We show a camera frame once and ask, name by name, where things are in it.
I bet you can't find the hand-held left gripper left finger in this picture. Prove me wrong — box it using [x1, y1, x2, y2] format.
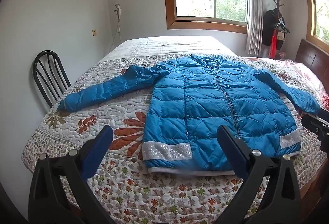
[28, 125, 115, 224]

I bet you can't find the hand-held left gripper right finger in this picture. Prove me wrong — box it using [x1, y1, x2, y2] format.
[213, 125, 302, 224]

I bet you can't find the blue puffer jacket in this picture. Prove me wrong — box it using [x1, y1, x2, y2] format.
[57, 54, 320, 176]

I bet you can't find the pink floral bedding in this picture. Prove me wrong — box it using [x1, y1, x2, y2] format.
[244, 57, 329, 111]

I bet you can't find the dark wooden headboard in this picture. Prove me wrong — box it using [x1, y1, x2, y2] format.
[295, 39, 329, 78]

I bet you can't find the floral quilted bed cover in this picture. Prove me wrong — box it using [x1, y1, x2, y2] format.
[21, 52, 329, 224]

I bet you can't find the red hanging garment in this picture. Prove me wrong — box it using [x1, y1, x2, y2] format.
[269, 30, 278, 58]

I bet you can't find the black metal chair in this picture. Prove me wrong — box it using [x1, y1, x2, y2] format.
[32, 50, 72, 109]

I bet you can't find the white curtain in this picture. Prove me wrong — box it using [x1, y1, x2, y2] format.
[244, 0, 264, 55]

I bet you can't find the white quilted bedspread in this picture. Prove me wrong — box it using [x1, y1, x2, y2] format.
[105, 36, 239, 63]

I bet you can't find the narrow wooden frame window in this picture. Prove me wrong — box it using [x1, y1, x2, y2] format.
[295, 0, 329, 43]

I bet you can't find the white wall-mounted device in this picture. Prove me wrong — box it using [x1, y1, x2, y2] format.
[114, 3, 123, 21]

